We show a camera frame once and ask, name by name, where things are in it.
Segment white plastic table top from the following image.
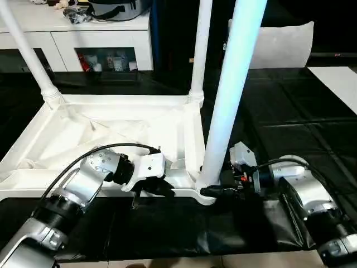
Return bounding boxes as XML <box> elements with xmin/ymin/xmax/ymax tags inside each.
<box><xmin>0</xmin><ymin>93</ymin><xmax>218</xmax><ymax>207</ymax></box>

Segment white plastic table leg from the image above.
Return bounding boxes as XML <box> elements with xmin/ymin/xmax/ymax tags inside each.
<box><xmin>189</xmin><ymin>0</ymin><xmax>213</xmax><ymax>108</ymax></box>
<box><xmin>0</xmin><ymin>0</ymin><xmax>64</xmax><ymax>109</ymax></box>
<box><xmin>195</xmin><ymin>0</ymin><xmax>268</xmax><ymax>196</ymax></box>

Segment black table mat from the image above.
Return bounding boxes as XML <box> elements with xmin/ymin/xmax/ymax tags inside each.
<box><xmin>0</xmin><ymin>68</ymin><xmax>357</xmax><ymax>262</ymax></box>

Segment grey cushion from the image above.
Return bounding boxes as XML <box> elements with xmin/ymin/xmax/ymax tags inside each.
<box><xmin>227</xmin><ymin>19</ymin><xmax>315</xmax><ymax>69</ymax></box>

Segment white low table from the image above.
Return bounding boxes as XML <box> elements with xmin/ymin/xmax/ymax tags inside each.
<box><xmin>306</xmin><ymin>66</ymin><xmax>357</xmax><ymax>115</ymax></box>

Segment thin black bar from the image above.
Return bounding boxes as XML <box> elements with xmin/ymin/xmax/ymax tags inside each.
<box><xmin>311</xmin><ymin>52</ymin><xmax>357</xmax><ymax>58</ymax></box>

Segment white cabinet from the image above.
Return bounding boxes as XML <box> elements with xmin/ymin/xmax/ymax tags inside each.
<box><xmin>0</xmin><ymin>5</ymin><xmax>154</xmax><ymax>73</ymax></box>

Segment grey bag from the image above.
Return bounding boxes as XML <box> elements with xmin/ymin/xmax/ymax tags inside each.
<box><xmin>88</xmin><ymin>0</ymin><xmax>151</xmax><ymax>22</ymax></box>

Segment black sofa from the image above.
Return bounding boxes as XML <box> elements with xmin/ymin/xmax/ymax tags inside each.
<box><xmin>150</xmin><ymin>0</ymin><xmax>357</xmax><ymax>69</ymax></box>

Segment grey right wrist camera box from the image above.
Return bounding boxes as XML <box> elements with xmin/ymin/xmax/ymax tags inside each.
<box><xmin>229</xmin><ymin>141</ymin><xmax>257</xmax><ymax>168</ymax></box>

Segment black tangled straps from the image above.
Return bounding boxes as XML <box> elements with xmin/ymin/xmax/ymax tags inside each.
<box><xmin>63</xmin><ymin>7</ymin><xmax>93</xmax><ymax>25</ymax></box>

